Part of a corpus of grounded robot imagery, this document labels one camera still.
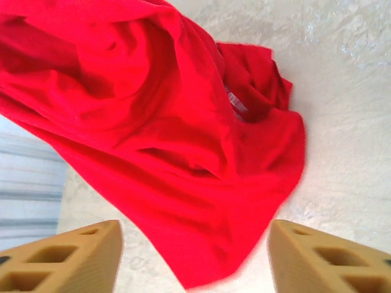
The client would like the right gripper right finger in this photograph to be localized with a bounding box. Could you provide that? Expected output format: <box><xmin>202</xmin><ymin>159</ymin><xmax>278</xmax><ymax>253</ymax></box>
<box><xmin>268</xmin><ymin>219</ymin><xmax>391</xmax><ymax>293</ymax></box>

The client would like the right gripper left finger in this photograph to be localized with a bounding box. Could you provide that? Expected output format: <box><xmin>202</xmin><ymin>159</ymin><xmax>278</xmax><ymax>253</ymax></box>
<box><xmin>0</xmin><ymin>219</ymin><xmax>123</xmax><ymax>293</ymax></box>

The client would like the red t-shirt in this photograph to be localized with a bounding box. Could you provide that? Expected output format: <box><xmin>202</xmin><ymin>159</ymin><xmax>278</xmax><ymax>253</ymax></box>
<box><xmin>0</xmin><ymin>0</ymin><xmax>307</xmax><ymax>291</ymax></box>

